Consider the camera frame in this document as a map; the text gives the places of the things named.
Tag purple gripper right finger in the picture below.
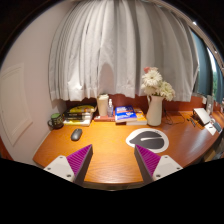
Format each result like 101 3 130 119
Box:
134 145 182 183

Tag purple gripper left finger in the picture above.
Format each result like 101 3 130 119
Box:
44 145 93 186

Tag round white grey mouse pad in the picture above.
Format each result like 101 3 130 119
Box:
126 128 169 153

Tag grey computer mouse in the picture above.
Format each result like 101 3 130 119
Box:
70 128 82 141

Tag white bottom book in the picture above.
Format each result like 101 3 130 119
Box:
63 115 92 126

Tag yellow book under blue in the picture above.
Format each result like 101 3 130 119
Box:
127 108 147 125

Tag dark green mug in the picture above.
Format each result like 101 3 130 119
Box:
48 113 64 129

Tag dark middle book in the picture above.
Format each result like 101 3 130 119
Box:
63 112 92 120

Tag white ceramic pitcher vase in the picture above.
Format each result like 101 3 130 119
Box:
146 96 163 126

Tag yellow black top book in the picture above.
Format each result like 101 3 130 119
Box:
69 105 95 113

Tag clear sanitizer bottle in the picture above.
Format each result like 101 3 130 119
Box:
107 99 114 117

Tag white laptop device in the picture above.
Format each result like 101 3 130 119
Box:
193 108 211 125

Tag white tumbler cup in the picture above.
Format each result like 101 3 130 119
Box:
97 94 109 116

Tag white and pink flowers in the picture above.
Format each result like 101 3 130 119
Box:
141 67 175 101

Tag white curtain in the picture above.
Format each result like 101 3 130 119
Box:
49 0 198 102

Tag black cable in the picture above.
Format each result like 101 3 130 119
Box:
161 108 186 126

